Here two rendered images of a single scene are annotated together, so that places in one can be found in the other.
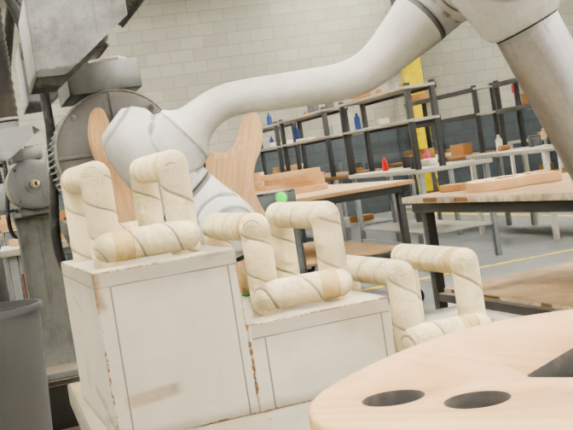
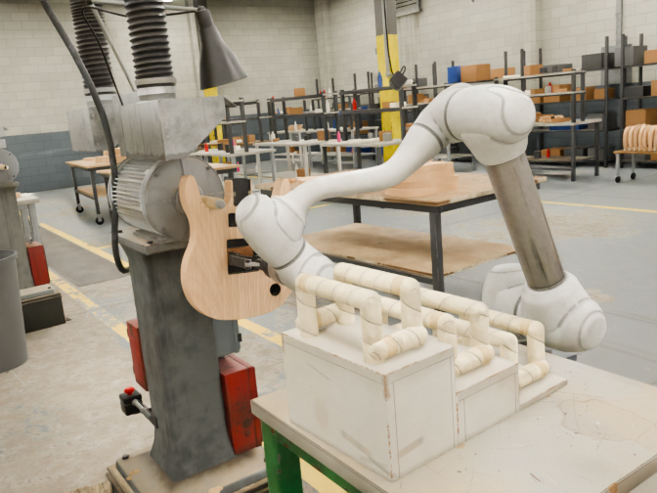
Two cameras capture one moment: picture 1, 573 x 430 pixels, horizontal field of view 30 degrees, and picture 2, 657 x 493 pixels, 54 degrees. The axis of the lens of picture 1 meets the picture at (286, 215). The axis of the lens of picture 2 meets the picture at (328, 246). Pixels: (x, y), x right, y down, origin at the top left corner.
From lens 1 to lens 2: 0.66 m
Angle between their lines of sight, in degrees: 20
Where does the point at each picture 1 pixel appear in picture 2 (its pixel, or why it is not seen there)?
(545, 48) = (519, 172)
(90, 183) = (372, 308)
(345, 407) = not seen: outside the picture
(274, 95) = (347, 188)
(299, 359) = (478, 409)
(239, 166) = not seen: hidden behind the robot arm
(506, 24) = (502, 157)
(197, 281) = (435, 370)
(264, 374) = (461, 422)
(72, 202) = (306, 298)
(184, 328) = (427, 401)
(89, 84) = not seen: hidden behind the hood
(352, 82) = (391, 180)
